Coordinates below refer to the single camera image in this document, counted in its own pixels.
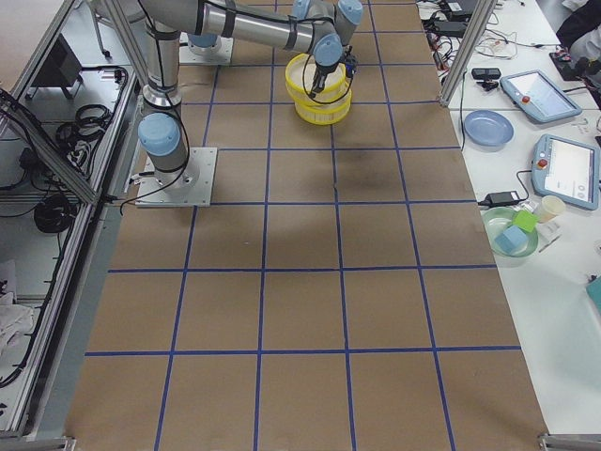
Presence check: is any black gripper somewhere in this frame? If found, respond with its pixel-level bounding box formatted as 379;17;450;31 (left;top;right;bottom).
341;45;358;78
311;63;338;98

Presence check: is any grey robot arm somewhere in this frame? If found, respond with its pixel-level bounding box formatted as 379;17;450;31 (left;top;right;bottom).
138;1;363;187

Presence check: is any black webcam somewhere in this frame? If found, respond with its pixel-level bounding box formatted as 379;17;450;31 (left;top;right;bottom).
470;68;501;92

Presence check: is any blue plate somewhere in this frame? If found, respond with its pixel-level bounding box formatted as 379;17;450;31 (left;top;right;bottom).
464;110;514;148

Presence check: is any upper teach pendant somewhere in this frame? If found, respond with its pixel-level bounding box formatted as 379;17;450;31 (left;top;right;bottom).
500;70;582;123

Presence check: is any teach pendant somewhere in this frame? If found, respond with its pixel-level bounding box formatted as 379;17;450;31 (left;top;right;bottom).
532;134;600;210
500;70;582;123

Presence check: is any black power adapter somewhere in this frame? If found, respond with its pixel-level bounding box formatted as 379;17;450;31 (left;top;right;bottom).
483;191;521;208

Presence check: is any green plate with blocks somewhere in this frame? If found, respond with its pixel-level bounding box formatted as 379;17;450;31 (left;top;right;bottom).
482;207;538;257

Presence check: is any green foam block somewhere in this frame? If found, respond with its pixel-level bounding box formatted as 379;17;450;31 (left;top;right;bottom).
511;210;538;236

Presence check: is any lower teach pendant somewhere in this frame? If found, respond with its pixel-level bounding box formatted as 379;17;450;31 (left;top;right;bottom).
532;134;600;210

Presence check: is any blue foam block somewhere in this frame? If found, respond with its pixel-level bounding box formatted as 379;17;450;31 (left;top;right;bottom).
493;226;529;256

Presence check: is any beige paper cup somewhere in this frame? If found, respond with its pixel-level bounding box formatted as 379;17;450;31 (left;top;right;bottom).
534;195;566;223

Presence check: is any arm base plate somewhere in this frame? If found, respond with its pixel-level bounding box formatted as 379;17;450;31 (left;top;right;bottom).
179;34;234;66
135;148;218;208

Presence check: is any aluminium frame post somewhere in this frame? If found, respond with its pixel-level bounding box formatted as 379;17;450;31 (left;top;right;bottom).
439;0;496;107

